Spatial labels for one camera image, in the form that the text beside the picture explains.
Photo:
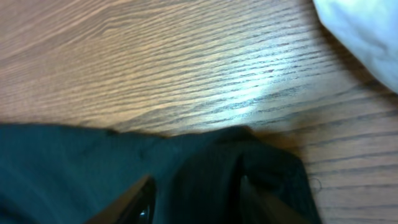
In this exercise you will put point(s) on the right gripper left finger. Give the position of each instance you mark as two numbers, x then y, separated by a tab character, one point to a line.
135	206

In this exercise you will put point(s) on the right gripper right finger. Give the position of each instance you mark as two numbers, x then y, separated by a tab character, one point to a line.
261	207

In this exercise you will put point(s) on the black t-shirt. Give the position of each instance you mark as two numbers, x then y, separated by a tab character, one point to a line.
64	174

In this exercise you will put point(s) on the white folded garment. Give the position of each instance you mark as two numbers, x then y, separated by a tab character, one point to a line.
368	29

